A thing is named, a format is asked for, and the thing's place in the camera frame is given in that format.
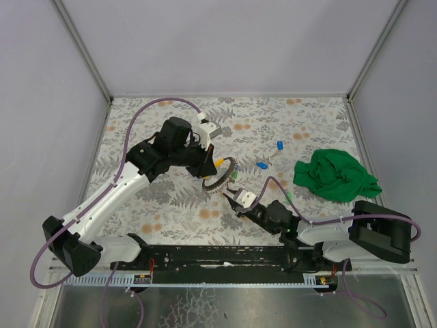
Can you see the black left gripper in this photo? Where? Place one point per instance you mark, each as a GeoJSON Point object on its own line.
{"type": "Point", "coordinates": [204, 162]}

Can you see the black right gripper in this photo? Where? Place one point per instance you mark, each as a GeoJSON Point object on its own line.
{"type": "Point", "coordinates": [242, 210]}

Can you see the spiral keyring with yellow handle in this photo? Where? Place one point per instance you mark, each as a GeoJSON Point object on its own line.
{"type": "Point", "coordinates": [222, 176]}

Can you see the green tag key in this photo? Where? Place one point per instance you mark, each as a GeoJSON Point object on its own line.
{"type": "Point", "coordinates": [289, 197]}

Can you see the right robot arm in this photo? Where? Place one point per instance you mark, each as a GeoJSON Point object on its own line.
{"type": "Point", "coordinates": [371, 230]}

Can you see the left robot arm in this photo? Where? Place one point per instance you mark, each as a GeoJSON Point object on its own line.
{"type": "Point", "coordinates": [72, 239]}

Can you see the blue tag key lower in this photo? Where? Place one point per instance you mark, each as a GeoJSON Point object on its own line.
{"type": "Point", "coordinates": [262, 165]}

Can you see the floral table mat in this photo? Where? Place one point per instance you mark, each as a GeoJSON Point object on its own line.
{"type": "Point", "coordinates": [266, 136]}

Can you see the green cloth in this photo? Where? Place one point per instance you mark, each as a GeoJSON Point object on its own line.
{"type": "Point", "coordinates": [335, 175]}

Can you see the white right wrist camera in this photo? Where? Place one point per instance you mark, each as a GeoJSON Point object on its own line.
{"type": "Point", "coordinates": [244, 198]}

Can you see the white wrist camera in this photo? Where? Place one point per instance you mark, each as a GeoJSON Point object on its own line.
{"type": "Point", "coordinates": [206, 130]}
{"type": "Point", "coordinates": [244, 198]}

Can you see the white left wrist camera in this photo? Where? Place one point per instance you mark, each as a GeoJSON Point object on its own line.
{"type": "Point", "coordinates": [206, 130]}

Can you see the white cable duct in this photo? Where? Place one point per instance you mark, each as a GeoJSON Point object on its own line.
{"type": "Point", "coordinates": [214, 278]}

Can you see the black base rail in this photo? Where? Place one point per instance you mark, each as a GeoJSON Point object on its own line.
{"type": "Point", "coordinates": [168, 258]}

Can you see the left aluminium frame post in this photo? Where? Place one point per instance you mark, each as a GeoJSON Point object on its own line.
{"type": "Point", "coordinates": [71, 29]}

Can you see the aluminium frame post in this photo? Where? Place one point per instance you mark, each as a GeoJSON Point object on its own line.
{"type": "Point", "coordinates": [383, 36]}
{"type": "Point", "coordinates": [71, 29]}

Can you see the right aluminium frame post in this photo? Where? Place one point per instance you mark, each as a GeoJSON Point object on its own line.
{"type": "Point", "coordinates": [383, 36]}

